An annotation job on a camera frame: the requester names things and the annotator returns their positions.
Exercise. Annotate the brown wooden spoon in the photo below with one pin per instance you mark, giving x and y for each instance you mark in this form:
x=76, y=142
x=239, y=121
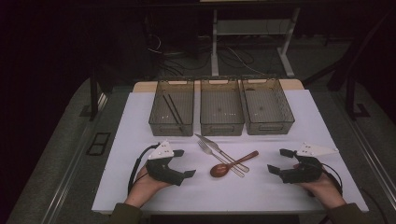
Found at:
x=219, y=170

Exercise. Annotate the steel table knife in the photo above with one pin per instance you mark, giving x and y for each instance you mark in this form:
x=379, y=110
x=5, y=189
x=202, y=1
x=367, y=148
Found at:
x=209, y=143

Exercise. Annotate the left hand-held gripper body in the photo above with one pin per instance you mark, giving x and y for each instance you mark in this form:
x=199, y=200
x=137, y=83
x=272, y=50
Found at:
x=162, y=171

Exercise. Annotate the black metal stand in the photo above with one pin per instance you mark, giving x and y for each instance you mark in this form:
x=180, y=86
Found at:
x=351, y=93
x=93, y=96

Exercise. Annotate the clear smoky plastic bin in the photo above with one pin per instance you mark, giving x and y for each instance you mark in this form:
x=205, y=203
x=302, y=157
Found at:
x=267, y=104
x=186, y=105
x=221, y=105

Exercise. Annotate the white table cover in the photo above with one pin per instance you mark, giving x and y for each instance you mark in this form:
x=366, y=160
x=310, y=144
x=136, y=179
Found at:
x=193, y=193

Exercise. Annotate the person's left hand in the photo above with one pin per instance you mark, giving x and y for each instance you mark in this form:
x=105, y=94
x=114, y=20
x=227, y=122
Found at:
x=144, y=189

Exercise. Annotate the metal floor rail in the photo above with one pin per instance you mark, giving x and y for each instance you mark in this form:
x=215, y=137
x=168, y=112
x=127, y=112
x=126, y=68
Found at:
x=373, y=155
x=67, y=186

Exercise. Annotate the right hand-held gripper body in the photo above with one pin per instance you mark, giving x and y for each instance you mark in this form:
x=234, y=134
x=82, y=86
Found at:
x=306, y=171

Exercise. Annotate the white metal desk frame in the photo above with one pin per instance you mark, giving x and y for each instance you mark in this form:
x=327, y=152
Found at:
x=253, y=27

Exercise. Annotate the person's right hand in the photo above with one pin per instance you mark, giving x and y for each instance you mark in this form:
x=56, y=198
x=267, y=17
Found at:
x=327, y=189

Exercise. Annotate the steel fork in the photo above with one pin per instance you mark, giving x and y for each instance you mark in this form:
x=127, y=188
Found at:
x=206, y=148

